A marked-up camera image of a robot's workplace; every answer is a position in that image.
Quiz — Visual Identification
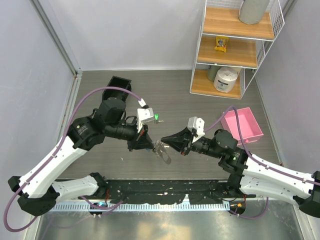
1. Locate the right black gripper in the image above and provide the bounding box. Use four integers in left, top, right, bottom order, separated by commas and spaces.
162, 125, 223, 158

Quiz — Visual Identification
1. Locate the silver keyring chain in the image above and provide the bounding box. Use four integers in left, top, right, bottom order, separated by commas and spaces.
151, 139, 173, 165

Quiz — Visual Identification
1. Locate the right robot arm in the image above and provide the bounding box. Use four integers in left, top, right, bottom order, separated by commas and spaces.
161, 128, 320, 218

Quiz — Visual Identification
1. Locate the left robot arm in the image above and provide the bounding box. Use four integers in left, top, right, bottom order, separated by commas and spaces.
8, 97, 154, 217

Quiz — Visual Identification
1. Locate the green tagged key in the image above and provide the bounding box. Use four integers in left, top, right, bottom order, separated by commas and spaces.
154, 113, 164, 124

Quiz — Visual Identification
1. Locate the black plastic bin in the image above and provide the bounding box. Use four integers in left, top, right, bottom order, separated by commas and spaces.
102, 76, 132, 102

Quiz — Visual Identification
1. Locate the pink plastic tray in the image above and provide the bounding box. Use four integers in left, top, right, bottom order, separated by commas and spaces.
220, 107, 264, 146

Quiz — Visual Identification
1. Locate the white paper roll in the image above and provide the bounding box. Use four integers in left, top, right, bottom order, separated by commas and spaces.
213, 66, 242, 93

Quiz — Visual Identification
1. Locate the grey can on shelf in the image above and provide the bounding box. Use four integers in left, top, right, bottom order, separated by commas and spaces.
206, 65, 221, 82

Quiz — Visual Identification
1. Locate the yellow snack bag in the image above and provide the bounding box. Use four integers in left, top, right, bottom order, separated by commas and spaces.
214, 36, 229, 53

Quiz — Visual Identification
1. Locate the grey cylinder on shelf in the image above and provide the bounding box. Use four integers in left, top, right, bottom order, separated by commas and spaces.
238, 0, 270, 25

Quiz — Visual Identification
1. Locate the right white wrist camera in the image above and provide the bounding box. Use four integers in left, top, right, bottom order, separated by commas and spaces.
187, 116, 205, 138

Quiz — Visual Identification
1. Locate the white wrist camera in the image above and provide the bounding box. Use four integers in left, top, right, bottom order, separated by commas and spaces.
187, 116, 205, 138
136, 98, 155, 133

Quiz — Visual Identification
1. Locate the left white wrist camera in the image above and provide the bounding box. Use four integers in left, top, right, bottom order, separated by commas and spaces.
136, 98, 155, 133

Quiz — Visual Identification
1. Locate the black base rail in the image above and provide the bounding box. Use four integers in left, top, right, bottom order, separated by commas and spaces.
82, 179, 245, 205

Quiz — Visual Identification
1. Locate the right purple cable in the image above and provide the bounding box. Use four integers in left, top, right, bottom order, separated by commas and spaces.
203, 104, 320, 220

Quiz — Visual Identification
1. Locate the purple cable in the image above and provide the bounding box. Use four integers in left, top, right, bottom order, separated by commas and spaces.
203, 104, 320, 220
3, 86, 147, 231

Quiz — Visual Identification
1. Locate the white slotted cable duct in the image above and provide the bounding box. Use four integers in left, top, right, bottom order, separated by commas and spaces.
51, 201, 230, 213

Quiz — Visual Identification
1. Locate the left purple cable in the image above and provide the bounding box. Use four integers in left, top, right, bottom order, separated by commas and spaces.
3, 86, 147, 231

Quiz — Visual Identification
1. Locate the white wire wooden shelf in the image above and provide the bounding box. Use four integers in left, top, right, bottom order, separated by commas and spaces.
189, 0, 285, 100

